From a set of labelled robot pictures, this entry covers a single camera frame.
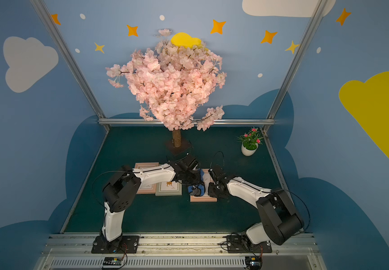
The blue and grey cloth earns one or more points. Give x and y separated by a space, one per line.
196 185

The right controller board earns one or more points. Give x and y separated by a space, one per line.
253 263

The aluminium front rail assembly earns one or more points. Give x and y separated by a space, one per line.
172 251

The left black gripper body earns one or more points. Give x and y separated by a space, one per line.
196 181

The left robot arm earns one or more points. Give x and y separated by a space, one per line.
121 189

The pink picture frame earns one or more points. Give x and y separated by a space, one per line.
205 198
151 188

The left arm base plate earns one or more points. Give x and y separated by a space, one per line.
124 244

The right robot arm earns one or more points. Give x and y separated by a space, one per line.
280 219

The white pot with flowers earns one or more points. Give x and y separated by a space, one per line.
250 141

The left controller board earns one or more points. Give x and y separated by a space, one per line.
112 263

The green picture frame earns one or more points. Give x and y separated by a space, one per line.
168 187

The controller board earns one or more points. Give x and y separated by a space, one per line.
253 263
112 263

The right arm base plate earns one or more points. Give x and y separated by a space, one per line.
236 243

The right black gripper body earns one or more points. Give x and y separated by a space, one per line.
213 188

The pink blossom artificial tree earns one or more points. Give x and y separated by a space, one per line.
171 82

